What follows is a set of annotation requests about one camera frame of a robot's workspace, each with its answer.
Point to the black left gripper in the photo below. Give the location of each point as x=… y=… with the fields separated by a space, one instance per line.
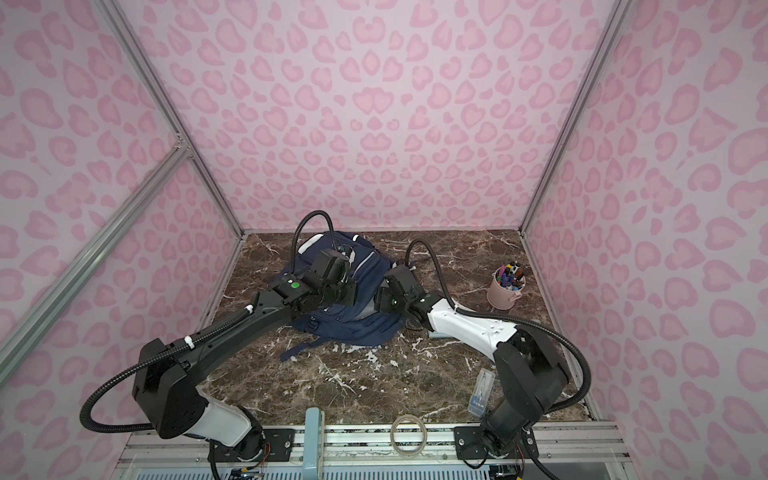
x=352 y=289

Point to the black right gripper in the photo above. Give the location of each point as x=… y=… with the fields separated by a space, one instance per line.
x=381 y=299

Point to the navy blue student backpack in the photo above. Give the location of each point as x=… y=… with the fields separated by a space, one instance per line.
x=357 y=324

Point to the clear plastic pen case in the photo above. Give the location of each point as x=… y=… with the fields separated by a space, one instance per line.
x=481 y=393

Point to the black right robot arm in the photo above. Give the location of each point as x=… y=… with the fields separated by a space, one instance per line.
x=540 y=370

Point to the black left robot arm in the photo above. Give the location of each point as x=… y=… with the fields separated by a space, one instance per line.
x=167 y=376

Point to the pink pen holder cup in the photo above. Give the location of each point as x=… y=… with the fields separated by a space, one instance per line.
x=507 y=286

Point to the clear tape roll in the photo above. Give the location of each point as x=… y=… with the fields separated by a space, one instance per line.
x=408 y=435

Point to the teal ruler stand post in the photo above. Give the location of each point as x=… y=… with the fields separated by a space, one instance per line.
x=314 y=441

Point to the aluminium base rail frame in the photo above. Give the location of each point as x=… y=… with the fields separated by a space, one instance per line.
x=570 y=450

